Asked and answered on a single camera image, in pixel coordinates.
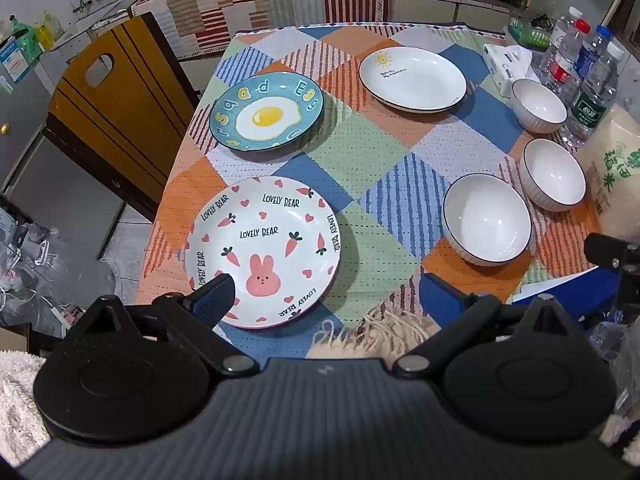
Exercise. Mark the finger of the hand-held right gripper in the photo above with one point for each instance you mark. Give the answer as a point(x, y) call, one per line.
point(607, 250)

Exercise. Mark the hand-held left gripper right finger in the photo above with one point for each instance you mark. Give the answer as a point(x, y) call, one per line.
point(440, 297)

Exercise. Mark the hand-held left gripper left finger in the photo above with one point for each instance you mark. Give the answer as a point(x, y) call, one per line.
point(217, 297)

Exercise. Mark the white bunny carrot plate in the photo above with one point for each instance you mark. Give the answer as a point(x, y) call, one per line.
point(260, 240)

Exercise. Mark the white bowl dark rim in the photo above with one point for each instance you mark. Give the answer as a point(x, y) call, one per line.
point(487, 217)
point(552, 172)
point(540, 105)

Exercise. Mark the white sun print plate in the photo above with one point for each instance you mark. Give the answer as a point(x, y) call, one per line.
point(412, 77)

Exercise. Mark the blue object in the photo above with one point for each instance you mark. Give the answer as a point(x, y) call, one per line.
point(565, 295)

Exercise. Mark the clear rice bag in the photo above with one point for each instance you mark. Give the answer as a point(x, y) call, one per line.
point(612, 170)

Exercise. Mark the clear plastic bag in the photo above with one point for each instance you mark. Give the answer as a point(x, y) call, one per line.
point(617, 345)

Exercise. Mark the green label water bottle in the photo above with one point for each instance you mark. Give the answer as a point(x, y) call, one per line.
point(590, 107)

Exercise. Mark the colourful checked tablecloth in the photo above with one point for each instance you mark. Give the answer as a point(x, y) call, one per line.
point(360, 160)

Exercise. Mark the crumpled plastic bags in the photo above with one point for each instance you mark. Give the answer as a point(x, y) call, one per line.
point(40, 270)

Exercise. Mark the red label water bottle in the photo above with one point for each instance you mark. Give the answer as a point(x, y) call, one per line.
point(560, 70)

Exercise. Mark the teal fried egg plate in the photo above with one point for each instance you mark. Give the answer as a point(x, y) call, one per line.
point(267, 115)

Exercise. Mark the blue label water bottle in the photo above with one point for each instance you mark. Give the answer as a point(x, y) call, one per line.
point(590, 55)

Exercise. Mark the white tissue pack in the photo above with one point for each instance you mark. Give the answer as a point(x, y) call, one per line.
point(505, 62)

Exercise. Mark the brown wooden chair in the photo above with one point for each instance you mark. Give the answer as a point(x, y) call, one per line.
point(115, 105)

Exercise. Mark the white fluffy towel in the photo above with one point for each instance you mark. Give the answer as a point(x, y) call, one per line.
point(17, 390)

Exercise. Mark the white cap water bottle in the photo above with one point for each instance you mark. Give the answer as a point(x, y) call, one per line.
point(562, 30)

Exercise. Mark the green plastic basket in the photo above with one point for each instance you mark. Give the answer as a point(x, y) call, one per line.
point(525, 32)

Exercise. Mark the striped patchwork cloth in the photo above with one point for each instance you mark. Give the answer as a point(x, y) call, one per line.
point(260, 5)

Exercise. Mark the metal tap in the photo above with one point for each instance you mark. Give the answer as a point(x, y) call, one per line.
point(82, 7)

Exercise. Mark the green plastic bottle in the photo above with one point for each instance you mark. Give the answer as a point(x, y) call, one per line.
point(22, 40)

